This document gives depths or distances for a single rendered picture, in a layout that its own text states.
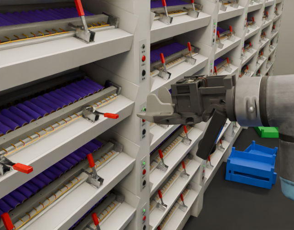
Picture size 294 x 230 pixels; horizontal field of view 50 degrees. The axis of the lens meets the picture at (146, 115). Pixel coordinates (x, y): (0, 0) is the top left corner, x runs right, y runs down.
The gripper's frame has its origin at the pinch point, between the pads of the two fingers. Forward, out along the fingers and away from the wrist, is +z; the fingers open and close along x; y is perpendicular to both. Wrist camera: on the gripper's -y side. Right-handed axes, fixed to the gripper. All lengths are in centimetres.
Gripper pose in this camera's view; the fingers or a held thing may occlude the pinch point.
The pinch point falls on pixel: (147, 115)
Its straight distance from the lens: 69.8
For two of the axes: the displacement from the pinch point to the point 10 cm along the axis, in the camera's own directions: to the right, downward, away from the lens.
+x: -4.7, 3.3, -8.2
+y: -1.8, -9.4, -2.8
